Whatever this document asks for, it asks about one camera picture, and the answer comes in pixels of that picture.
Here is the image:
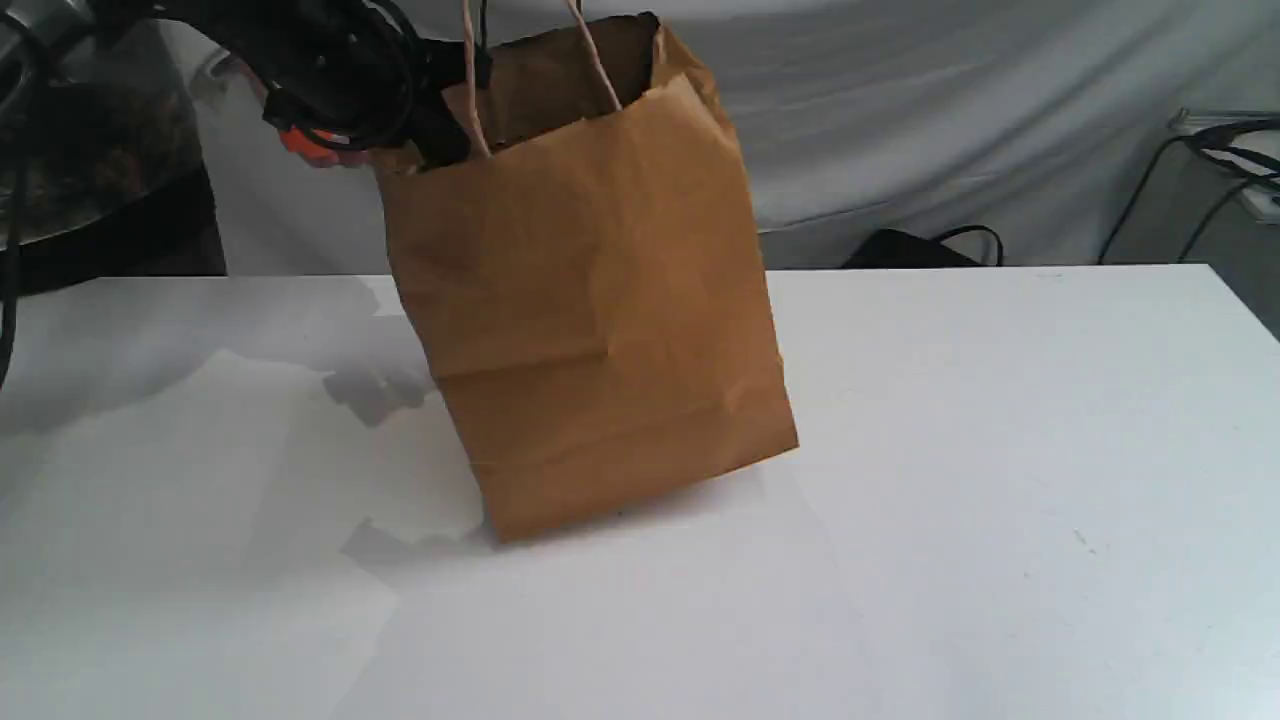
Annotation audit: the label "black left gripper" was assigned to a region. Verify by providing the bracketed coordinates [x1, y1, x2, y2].
[230, 1, 471, 169]

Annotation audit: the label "clear bottle with orange caps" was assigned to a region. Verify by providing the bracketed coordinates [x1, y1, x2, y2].
[278, 129, 369, 168]

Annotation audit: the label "grey equipment at right edge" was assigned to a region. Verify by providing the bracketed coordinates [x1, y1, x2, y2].
[1169, 109, 1279, 225]

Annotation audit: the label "person's torso in dark clothing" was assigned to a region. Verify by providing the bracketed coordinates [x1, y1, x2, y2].
[3, 22, 227, 296]

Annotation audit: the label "black bag behind table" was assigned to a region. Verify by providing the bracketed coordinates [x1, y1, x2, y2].
[838, 224, 1006, 270]

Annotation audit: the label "brown paper bag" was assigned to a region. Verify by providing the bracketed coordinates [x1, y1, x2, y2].
[375, 6, 797, 542]

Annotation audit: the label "black cables at right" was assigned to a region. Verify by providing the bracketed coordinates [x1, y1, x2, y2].
[1098, 120, 1280, 266]

